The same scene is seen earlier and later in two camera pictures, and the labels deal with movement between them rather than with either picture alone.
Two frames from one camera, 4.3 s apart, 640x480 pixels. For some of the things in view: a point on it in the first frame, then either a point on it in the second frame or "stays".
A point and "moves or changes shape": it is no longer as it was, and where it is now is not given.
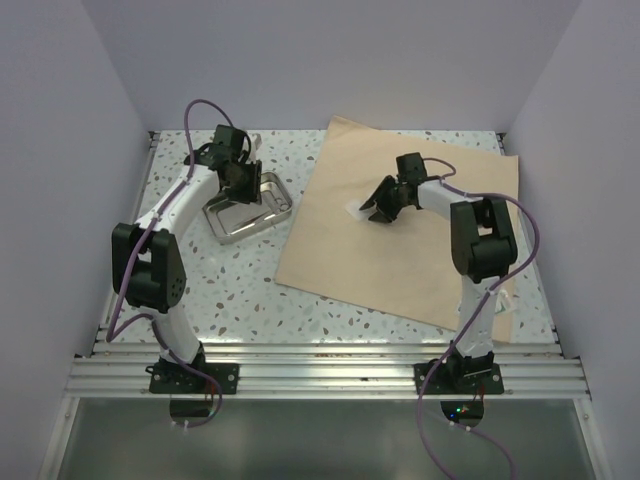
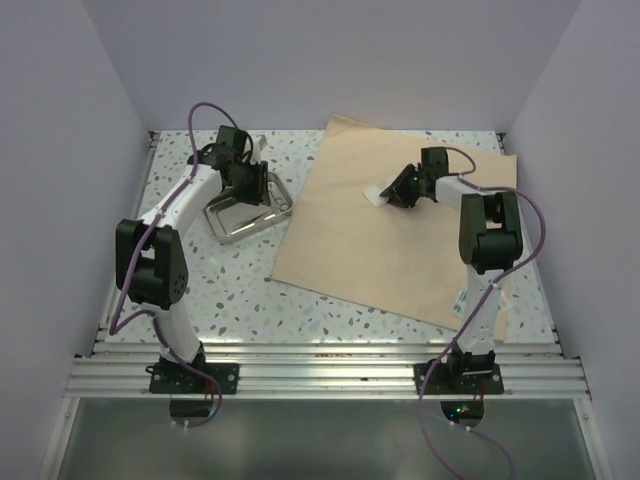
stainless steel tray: x=230 y=220 stays
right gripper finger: x=383 y=192 to x=405 y=176
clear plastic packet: x=503 y=302 stays
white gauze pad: x=354 y=209 moves or changes shape
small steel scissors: x=281 y=206 stays
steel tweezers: x=257 y=220 stays
